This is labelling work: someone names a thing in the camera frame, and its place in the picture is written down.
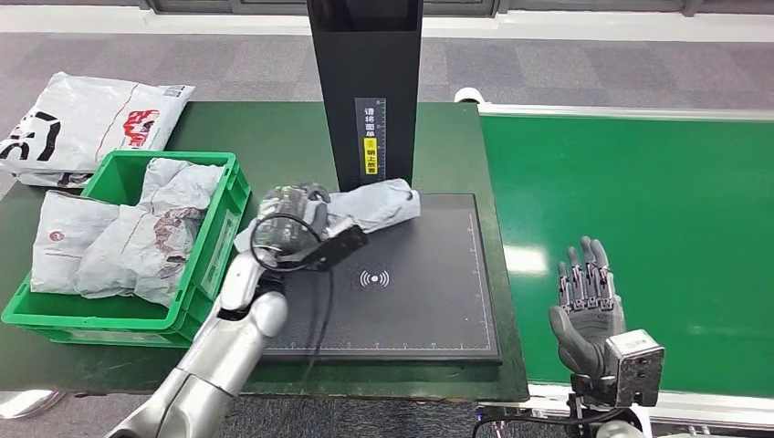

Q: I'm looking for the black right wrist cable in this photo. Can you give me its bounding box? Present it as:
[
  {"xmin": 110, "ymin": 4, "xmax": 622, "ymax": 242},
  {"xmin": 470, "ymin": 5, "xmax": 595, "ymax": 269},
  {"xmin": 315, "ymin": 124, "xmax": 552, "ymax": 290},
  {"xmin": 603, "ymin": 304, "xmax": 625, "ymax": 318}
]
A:
[{"xmin": 471, "ymin": 408, "xmax": 630, "ymax": 438}]

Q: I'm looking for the grey parcel with round logo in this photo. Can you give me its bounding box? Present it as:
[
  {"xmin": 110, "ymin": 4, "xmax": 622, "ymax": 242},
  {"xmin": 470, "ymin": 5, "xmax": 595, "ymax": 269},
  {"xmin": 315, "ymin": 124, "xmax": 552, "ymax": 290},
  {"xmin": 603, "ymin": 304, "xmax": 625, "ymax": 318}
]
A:
[{"xmin": 29, "ymin": 191, "xmax": 122, "ymax": 297}]

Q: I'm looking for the green plastic crate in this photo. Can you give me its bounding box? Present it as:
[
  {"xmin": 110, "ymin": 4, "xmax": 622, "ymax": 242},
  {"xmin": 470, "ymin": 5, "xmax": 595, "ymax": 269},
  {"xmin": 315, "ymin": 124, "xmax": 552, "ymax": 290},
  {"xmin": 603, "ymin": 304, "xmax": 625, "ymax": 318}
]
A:
[{"xmin": 1, "ymin": 151, "xmax": 253, "ymax": 349}]

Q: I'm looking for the black yellow label sticker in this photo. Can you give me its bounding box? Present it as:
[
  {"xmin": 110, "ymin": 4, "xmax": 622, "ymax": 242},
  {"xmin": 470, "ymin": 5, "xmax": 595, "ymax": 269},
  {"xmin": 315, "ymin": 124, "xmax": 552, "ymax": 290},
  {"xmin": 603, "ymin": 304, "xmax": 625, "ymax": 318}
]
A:
[{"xmin": 354, "ymin": 97, "xmax": 388, "ymax": 178}]

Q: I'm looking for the dark green table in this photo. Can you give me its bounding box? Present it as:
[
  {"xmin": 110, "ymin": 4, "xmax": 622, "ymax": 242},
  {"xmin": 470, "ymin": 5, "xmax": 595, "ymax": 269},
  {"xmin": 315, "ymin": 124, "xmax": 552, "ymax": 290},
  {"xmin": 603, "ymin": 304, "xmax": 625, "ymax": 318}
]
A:
[{"xmin": 0, "ymin": 101, "xmax": 531, "ymax": 403}]

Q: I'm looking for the flat white parcel underneath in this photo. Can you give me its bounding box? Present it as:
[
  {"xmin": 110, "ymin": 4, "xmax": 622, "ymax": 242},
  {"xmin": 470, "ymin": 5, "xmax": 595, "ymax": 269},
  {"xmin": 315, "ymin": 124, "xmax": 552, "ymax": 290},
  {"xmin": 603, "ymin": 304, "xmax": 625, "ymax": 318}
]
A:
[{"xmin": 12, "ymin": 171, "xmax": 93, "ymax": 189}]

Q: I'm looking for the black inbound scanner machine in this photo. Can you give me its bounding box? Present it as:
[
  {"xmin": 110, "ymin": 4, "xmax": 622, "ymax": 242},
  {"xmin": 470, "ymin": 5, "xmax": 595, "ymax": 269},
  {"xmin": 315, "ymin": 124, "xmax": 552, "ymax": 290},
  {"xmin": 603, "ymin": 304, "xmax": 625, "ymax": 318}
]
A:
[{"xmin": 259, "ymin": 0, "xmax": 503, "ymax": 365}]

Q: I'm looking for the plain grey parcel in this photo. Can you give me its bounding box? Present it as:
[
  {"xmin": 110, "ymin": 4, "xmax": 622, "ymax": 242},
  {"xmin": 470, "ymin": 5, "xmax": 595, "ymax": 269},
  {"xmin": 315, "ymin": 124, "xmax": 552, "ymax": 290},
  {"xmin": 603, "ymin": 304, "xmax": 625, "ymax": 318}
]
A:
[{"xmin": 73, "ymin": 157, "xmax": 225, "ymax": 308}]

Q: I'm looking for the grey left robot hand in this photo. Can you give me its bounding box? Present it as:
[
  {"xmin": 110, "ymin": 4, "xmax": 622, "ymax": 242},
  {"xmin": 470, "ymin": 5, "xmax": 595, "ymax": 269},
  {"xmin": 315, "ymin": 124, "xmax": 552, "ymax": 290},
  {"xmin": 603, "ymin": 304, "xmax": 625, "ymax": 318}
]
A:
[{"xmin": 256, "ymin": 182, "xmax": 331, "ymax": 256}]

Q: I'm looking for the grey parcel with red print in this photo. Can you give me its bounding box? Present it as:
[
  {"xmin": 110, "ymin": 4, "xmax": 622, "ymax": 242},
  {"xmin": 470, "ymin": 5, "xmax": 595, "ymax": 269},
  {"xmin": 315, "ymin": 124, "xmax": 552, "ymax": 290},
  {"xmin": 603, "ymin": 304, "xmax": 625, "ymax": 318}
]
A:
[{"xmin": 233, "ymin": 178, "xmax": 422, "ymax": 256}]

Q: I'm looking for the white parcel with black print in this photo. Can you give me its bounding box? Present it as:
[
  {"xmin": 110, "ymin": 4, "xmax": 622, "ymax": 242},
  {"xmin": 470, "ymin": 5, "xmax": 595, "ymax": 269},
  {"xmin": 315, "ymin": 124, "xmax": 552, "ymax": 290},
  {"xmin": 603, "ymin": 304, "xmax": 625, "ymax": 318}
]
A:
[{"xmin": 0, "ymin": 71, "xmax": 196, "ymax": 174}]

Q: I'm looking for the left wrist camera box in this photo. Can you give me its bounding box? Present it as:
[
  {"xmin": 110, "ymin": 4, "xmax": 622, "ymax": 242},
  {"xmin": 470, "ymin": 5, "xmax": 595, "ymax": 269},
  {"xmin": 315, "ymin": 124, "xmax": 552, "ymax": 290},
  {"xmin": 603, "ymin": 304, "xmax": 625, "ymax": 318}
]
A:
[{"xmin": 302, "ymin": 224, "xmax": 370, "ymax": 273}]

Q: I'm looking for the chrome round base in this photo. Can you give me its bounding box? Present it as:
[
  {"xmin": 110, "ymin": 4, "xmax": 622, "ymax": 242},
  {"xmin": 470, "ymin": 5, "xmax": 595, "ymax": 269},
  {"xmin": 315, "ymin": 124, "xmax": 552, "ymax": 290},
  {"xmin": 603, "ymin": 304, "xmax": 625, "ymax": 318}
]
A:
[{"xmin": 0, "ymin": 390, "xmax": 67, "ymax": 421}]

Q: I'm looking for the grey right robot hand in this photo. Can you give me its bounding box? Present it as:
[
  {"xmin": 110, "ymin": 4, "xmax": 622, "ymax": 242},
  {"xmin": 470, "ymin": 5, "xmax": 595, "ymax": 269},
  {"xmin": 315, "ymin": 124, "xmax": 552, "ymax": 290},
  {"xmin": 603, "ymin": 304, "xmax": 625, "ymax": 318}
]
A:
[{"xmin": 548, "ymin": 235, "xmax": 628, "ymax": 381}]

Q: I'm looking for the green conveyor belt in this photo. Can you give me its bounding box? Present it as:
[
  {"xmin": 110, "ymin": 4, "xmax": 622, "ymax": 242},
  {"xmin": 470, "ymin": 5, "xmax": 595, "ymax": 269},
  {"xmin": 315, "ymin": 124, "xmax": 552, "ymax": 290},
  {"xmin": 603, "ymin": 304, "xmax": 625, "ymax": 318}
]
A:
[{"xmin": 477, "ymin": 103, "xmax": 774, "ymax": 438}]

